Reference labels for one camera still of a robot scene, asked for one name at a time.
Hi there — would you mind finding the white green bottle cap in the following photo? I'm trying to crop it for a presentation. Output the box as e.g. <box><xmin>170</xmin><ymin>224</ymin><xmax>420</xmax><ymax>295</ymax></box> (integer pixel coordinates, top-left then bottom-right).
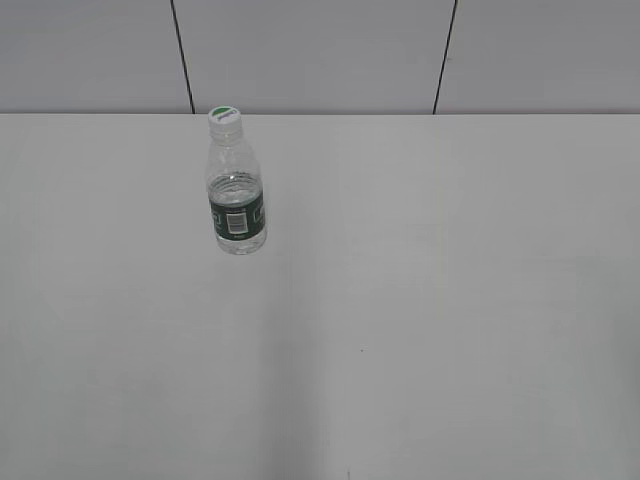
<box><xmin>207</xmin><ymin>105</ymin><xmax>243</xmax><ymax>138</ymax></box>

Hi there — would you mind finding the clear plastic water bottle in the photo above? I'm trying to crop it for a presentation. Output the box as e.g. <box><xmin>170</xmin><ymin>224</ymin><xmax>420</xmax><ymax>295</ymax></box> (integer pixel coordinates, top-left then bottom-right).
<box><xmin>205</xmin><ymin>132</ymin><xmax>267</xmax><ymax>255</ymax></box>

